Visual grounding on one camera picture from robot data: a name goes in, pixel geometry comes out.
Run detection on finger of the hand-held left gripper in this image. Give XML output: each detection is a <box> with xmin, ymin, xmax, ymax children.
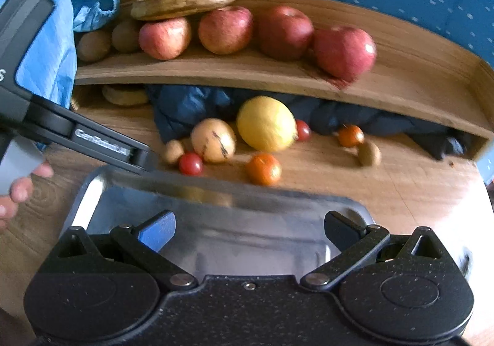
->
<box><xmin>127</xmin><ymin>142</ymin><xmax>155</xmax><ymax>175</ymax></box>

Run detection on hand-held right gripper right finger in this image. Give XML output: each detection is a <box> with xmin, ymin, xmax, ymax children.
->
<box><xmin>300</xmin><ymin>210</ymin><xmax>454</xmax><ymax>290</ymax></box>

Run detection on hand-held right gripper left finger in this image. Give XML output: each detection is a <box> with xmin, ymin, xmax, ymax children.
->
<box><xmin>50</xmin><ymin>210</ymin><xmax>198</xmax><ymax>290</ymax></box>

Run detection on small brown kiwi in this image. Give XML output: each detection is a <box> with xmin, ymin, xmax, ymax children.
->
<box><xmin>357</xmin><ymin>139</ymin><xmax>382</xmax><ymax>167</ymax></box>

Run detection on yellow lemon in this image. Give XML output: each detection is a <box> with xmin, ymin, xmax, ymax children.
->
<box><xmin>236</xmin><ymin>96</ymin><xmax>299</xmax><ymax>152</ymax></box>

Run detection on person's left hand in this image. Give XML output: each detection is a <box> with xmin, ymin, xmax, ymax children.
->
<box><xmin>0</xmin><ymin>162</ymin><xmax>55</xmax><ymax>231</ymax></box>

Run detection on light blue cloth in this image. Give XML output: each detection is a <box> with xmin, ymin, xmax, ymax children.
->
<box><xmin>0</xmin><ymin>0</ymin><xmax>80</xmax><ymax>111</ymax></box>

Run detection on small tan fruit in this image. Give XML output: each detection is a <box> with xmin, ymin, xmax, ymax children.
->
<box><xmin>162</xmin><ymin>139</ymin><xmax>186</xmax><ymax>165</ymax></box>

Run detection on red cherry tomato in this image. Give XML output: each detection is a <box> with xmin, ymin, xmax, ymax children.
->
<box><xmin>178</xmin><ymin>152</ymin><xmax>204</xmax><ymax>177</ymax></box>
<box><xmin>295</xmin><ymin>120</ymin><xmax>312</xmax><ymax>142</ymax></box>

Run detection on dull yellow fruit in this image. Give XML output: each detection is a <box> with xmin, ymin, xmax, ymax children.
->
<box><xmin>101</xmin><ymin>84</ymin><xmax>149</xmax><ymax>106</ymax></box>

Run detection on dark blue quilted jacket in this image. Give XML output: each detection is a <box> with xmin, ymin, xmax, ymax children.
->
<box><xmin>147</xmin><ymin>84</ymin><xmax>473</xmax><ymax>160</ymax></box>

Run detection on small orange mandarin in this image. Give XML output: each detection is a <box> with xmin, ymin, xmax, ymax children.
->
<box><xmin>247</xmin><ymin>153</ymin><xmax>282</xmax><ymax>186</ymax></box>
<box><xmin>338</xmin><ymin>124</ymin><xmax>365</xmax><ymax>148</ymax></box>

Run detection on red apple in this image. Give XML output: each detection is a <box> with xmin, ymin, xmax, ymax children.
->
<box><xmin>313</xmin><ymin>25</ymin><xmax>378</xmax><ymax>83</ymax></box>
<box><xmin>258</xmin><ymin>5</ymin><xmax>315</xmax><ymax>62</ymax></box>
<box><xmin>139</xmin><ymin>17</ymin><xmax>192</xmax><ymax>61</ymax></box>
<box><xmin>198</xmin><ymin>6</ymin><xmax>254</xmax><ymax>56</ymax></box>

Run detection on brown-spotted banana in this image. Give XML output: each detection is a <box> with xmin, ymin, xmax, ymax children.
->
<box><xmin>130</xmin><ymin>0</ymin><xmax>244</xmax><ymax>21</ymax></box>

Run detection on wooden shelf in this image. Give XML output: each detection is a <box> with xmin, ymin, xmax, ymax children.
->
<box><xmin>73</xmin><ymin>0</ymin><xmax>494</xmax><ymax>161</ymax></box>

